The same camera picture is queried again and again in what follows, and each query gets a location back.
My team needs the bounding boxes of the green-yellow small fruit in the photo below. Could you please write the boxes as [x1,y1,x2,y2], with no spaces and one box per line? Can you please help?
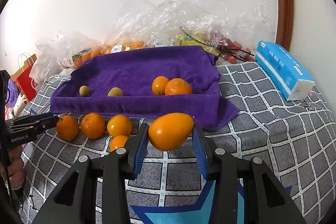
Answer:
[107,87,123,97]
[79,85,90,97]

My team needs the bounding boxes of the small round orange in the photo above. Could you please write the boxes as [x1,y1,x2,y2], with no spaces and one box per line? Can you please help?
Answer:
[109,135,129,152]

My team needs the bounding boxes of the oval orange kumquat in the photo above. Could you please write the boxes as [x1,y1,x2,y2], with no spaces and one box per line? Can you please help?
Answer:
[148,113,194,151]

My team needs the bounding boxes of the left hand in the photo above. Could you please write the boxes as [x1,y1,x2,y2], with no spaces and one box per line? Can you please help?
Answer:
[1,145,25,190]

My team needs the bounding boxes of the large stemmed orange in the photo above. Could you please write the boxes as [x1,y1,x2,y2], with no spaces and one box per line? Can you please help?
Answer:
[56,114,79,141]

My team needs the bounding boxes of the red paper shopping bag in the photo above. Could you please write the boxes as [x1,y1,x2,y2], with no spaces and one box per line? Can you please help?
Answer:
[16,66,41,101]

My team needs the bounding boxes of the purple plush toy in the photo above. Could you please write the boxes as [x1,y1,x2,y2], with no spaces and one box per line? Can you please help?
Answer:
[6,80,20,107]

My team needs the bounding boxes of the round orange mandarin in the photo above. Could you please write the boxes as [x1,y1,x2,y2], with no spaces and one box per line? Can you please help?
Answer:
[80,113,105,139]

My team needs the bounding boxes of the brown paper bag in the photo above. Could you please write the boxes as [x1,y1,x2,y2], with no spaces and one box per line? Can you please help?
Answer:
[11,53,37,82]

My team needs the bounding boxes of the white plastic bag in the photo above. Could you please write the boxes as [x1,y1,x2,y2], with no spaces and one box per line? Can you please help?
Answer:
[30,31,102,84]

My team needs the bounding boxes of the yellow-orange kumquat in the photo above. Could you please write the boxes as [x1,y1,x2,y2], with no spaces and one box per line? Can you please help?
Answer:
[107,115,133,137]

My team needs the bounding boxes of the purple towel covered tray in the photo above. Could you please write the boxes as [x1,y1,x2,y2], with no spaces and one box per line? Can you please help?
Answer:
[50,46,239,131]

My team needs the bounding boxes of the grey checkered tablecloth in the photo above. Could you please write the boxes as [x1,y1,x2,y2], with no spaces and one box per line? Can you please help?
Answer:
[19,63,335,223]

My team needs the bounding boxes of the bag of oranges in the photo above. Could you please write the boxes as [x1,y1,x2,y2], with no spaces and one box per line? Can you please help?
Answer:
[71,40,145,68]

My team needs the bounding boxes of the blue tissue pack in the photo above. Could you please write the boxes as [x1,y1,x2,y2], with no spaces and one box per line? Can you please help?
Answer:
[255,40,314,101]

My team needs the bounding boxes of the yellow snack package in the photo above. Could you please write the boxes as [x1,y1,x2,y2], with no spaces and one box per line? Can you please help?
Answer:
[177,30,220,56]

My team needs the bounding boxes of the red cherry tomatoes pile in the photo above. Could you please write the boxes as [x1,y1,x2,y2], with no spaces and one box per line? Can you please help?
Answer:
[204,29,257,64]

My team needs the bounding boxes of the clear crumpled plastic bags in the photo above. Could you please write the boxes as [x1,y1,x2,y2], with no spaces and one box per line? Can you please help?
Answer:
[105,0,276,57]

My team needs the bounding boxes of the black cable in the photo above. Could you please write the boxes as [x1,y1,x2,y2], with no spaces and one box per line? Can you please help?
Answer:
[180,27,257,62]

